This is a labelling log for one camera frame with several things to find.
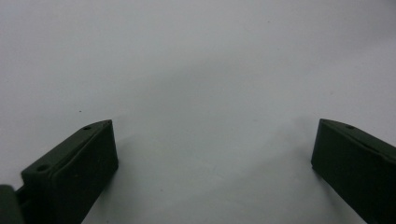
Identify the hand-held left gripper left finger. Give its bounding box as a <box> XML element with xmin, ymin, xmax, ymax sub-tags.
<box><xmin>16</xmin><ymin>119</ymin><xmax>120</xmax><ymax>224</ymax></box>

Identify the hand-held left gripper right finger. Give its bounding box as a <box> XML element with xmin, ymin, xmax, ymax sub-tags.
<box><xmin>310</xmin><ymin>118</ymin><xmax>396</xmax><ymax>224</ymax></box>

